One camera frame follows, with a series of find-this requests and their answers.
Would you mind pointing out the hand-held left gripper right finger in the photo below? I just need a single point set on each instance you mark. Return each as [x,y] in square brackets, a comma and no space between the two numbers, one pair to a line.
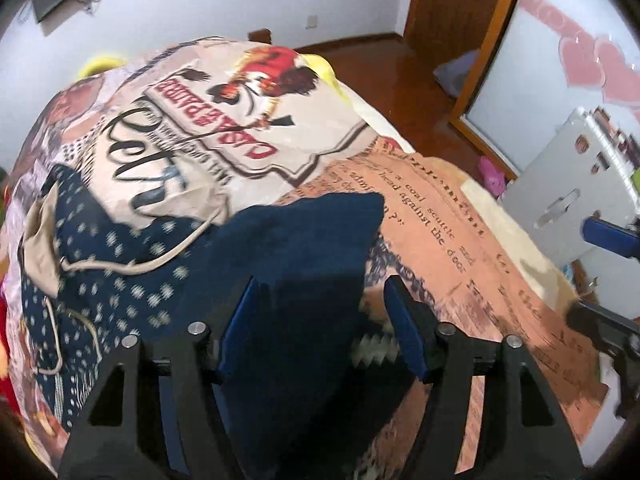
[407,332]

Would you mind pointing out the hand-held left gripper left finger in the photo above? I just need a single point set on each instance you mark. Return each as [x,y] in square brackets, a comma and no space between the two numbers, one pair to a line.
[239,330]

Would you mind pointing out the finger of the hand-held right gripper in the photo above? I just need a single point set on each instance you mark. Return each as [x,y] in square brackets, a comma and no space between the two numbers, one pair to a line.
[600,320]
[607,235]

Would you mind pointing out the pink toy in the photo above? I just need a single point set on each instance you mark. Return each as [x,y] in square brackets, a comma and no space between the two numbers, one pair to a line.
[492,172]

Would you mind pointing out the wooden framed mirror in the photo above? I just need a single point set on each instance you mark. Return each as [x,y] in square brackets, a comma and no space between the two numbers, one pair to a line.
[540,60]

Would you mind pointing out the grey floor cushion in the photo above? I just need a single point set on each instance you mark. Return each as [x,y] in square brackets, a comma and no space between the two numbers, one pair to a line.
[457,72]

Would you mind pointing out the wooden door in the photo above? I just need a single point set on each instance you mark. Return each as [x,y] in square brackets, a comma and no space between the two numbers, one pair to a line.
[450,0]

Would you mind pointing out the newspaper print blanket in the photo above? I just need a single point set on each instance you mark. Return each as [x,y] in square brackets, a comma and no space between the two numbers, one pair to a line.
[210,110]

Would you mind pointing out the bright yellow pillow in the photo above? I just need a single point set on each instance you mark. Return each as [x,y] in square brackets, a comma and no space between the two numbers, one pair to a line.
[100,64]

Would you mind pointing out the pink heart wall decals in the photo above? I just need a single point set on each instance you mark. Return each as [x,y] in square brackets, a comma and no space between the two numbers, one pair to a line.
[585,55]

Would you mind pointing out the white wall socket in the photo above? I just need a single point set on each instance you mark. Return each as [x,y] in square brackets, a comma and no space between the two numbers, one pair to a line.
[311,21]

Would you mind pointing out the wooden bed post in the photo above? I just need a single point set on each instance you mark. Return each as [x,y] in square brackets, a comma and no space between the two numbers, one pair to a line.
[260,36]

